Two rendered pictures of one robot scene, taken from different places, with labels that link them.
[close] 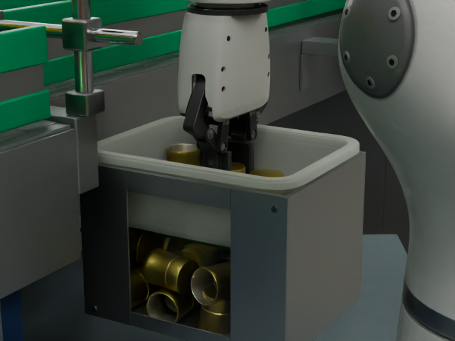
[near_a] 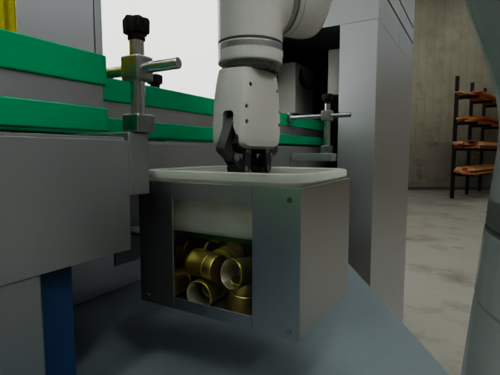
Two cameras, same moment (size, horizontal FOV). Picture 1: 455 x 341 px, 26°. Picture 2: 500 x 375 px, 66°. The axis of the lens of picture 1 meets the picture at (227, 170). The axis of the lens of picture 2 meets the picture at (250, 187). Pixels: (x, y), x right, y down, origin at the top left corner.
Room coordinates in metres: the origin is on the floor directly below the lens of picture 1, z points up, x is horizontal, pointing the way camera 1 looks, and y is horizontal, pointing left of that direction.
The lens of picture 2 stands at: (0.41, 0.00, 1.03)
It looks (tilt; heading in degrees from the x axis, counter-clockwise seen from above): 5 degrees down; 0
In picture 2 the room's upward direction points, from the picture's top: straight up
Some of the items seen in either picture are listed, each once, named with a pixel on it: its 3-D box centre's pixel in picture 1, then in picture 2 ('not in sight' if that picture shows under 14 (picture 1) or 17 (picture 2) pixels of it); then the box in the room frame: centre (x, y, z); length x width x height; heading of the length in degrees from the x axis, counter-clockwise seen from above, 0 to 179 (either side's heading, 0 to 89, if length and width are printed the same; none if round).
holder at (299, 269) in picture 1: (200, 228); (230, 235); (0.92, 0.03, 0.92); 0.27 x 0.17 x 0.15; 60
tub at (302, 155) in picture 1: (225, 186); (248, 202); (0.91, 0.00, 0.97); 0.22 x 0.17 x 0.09; 60
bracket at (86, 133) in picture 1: (49, 145); (112, 163); (0.87, 0.16, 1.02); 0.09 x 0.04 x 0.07; 60
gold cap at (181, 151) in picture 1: (183, 168); not in sight; (0.99, 0.05, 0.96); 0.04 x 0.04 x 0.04
